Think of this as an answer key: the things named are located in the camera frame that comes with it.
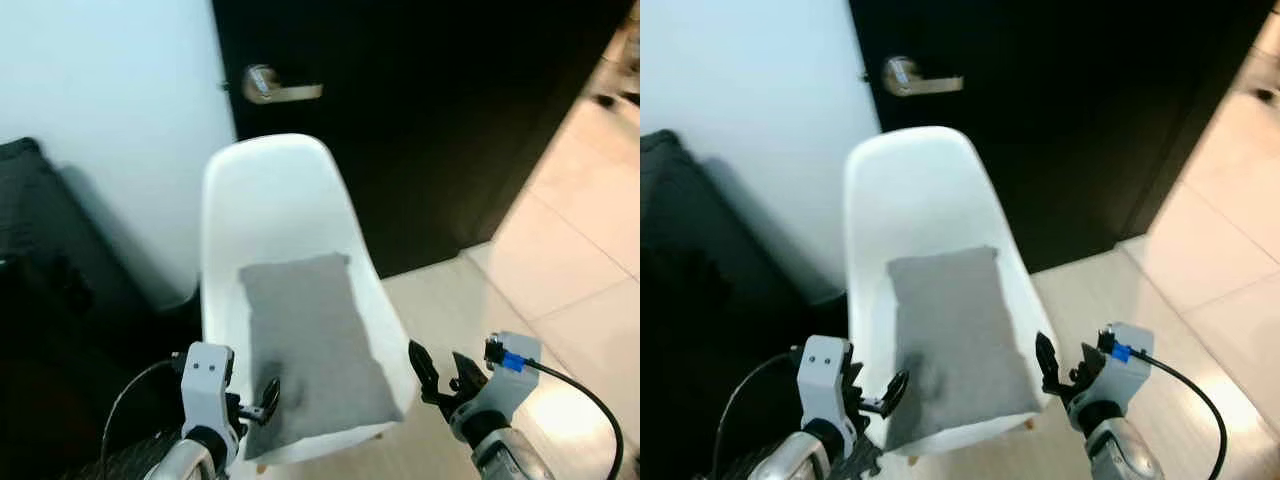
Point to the black furniture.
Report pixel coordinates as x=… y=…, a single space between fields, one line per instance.
x=50 y=260
x=700 y=300

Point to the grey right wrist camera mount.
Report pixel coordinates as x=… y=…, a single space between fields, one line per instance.
x=1125 y=375
x=505 y=385

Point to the white plastic chair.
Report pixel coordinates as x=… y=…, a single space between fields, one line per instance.
x=910 y=190
x=270 y=200

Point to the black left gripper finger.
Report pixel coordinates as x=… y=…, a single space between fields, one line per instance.
x=897 y=392
x=270 y=395

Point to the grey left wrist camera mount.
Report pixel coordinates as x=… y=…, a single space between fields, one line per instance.
x=822 y=380
x=207 y=385

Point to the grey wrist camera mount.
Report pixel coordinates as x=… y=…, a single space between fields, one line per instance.
x=505 y=385
x=207 y=385
x=822 y=380
x=1125 y=375

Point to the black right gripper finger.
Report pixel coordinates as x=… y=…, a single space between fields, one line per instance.
x=1088 y=365
x=425 y=370
x=1049 y=365
x=468 y=378

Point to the grey cushion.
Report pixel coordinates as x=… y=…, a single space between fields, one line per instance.
x=955 y=330
x=310 y=330

